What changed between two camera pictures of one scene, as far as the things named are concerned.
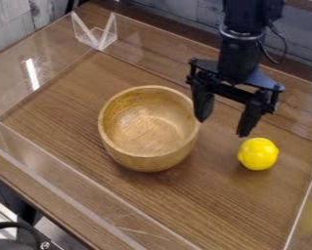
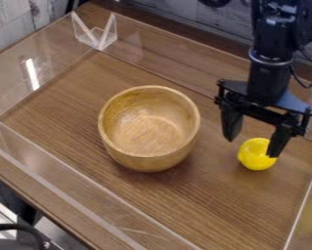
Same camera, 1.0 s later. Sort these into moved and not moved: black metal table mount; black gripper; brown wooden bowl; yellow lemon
Moved: black gripper
Not moved: black metal table mount; yellow lemon; brown wooden bowl
